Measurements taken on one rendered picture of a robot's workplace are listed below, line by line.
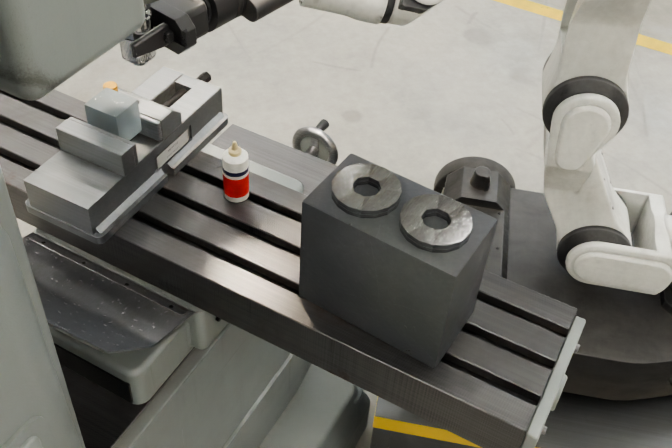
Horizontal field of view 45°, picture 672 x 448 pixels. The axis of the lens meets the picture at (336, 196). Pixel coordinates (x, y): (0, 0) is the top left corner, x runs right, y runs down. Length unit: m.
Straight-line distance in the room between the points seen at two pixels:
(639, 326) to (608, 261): 0.17
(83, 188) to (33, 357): 0.40
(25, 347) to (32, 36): 0.31
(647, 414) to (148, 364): 1.06
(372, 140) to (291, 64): 0.55
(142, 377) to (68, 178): 0.31
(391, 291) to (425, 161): 1.85
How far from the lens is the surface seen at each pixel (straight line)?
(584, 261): 1.66
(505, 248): 1.80
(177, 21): 1.13
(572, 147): 1.47
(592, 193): 1.61
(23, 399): 0.93
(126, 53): 1.16
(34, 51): 0.84
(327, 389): 1.98
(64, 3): 0.85
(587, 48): 1.41
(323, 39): 3.44
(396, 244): 0.99
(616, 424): 1.82
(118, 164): 1.25
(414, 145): 2.93
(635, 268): 1.68
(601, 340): 1.72
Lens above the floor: 1.85
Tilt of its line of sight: 43 degrees down
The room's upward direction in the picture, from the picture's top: 4 degrees clockwise
